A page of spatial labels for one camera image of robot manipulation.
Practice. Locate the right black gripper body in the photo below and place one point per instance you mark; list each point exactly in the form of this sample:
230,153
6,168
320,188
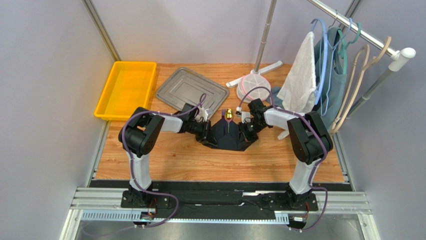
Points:
246,131

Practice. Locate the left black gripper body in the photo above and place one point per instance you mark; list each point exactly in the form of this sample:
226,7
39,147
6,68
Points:
195,128

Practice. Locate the black paper napkin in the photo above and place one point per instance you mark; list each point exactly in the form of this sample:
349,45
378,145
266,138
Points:
232,141

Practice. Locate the gold iridescent spoon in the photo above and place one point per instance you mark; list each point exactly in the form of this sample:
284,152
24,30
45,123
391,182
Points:
228,117

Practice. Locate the purple iridescent fork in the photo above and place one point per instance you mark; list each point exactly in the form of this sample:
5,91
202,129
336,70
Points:
223,114

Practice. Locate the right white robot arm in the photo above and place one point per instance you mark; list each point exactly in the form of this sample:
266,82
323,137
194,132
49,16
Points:
309,138

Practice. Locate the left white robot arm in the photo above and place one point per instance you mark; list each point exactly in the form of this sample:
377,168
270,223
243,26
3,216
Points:
138,137

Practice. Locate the pink white round container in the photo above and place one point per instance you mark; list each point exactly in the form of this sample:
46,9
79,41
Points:
258,83

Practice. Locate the silver metal tray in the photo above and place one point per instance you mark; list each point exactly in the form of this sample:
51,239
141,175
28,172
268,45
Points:
186,86

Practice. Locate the white towel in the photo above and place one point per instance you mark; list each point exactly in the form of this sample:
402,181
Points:
297,91

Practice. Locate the blue clothes hanger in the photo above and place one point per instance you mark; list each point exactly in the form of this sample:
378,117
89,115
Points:
330,82

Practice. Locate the yellow plastic bin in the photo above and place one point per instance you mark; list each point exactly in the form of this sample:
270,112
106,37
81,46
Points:
130,84

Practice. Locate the teal grey garment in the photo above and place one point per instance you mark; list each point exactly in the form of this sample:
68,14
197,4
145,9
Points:
306,88

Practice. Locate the green clothes hanger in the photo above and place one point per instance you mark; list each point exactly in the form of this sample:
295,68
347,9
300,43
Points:
344,46

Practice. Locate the beige clothes hanger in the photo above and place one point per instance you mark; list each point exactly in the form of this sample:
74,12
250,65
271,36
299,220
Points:
375,59
359,66

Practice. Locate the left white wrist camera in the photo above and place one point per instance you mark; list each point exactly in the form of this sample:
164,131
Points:
205,114

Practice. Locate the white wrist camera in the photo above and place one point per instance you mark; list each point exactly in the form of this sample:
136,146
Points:
205,114
244,115

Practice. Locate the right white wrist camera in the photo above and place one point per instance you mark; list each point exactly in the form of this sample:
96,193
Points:
244,115

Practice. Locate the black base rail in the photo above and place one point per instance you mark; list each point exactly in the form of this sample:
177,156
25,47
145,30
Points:
190,200

